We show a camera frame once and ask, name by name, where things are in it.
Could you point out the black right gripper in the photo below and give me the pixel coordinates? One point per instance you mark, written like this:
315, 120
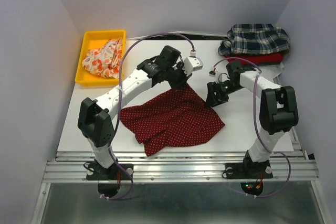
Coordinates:
218, 97

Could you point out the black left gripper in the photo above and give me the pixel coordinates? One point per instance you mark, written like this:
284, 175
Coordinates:
181, 83

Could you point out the dark red polka dot skirt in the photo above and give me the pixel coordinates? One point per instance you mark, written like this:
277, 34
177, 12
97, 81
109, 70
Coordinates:
175, 118

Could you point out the navy white plaid skirt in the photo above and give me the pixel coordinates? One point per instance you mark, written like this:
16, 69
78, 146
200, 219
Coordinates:
254, 39

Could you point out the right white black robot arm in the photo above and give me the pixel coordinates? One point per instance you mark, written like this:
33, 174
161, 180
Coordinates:
274, 113

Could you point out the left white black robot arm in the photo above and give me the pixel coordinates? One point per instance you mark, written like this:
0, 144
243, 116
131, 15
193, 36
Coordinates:
95, 116

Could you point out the white blue patterned skirt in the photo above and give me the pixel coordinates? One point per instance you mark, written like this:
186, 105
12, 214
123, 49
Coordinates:
272, 71

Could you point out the folded red skirt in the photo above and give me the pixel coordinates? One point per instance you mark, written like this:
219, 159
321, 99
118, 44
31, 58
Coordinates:
260, 60

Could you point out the orange floral white skirt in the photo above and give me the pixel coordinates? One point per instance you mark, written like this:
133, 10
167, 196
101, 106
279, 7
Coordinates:
105, 61

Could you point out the yellow plastic bin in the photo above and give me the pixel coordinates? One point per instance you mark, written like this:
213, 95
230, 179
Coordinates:
95, 40

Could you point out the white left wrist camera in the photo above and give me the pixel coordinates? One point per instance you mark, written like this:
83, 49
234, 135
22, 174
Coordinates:
192, 64

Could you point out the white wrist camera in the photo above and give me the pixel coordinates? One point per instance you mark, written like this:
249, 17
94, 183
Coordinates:
192, 64
218, 76

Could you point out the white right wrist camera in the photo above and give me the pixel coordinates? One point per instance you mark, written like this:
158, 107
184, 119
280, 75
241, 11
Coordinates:
218, 76

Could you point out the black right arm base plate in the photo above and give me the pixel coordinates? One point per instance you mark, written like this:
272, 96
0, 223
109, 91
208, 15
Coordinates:
242, 171

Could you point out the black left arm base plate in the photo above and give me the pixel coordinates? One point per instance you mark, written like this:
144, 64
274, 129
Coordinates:
123, 172

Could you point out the aluminium table frame rail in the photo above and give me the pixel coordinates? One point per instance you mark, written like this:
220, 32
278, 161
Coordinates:
203, 163

